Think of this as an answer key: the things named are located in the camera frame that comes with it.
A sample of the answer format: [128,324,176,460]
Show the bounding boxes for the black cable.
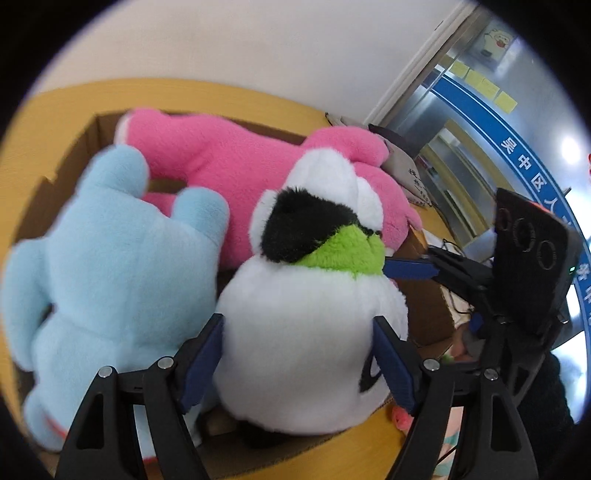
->
[435,237,472,315]

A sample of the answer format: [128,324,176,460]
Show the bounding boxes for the yellow sticky notes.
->
[449,61,518,114]

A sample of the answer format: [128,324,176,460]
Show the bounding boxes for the white panda plush toy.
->
[214,148,409,435]

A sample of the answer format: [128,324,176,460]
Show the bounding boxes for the light blue plush toy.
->
[1,145,229,452]

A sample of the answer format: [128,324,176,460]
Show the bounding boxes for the pink plush toy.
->
[114,109,423,270]

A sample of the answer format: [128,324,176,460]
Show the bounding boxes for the pink and teal plush doll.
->
[389,343,477,478]

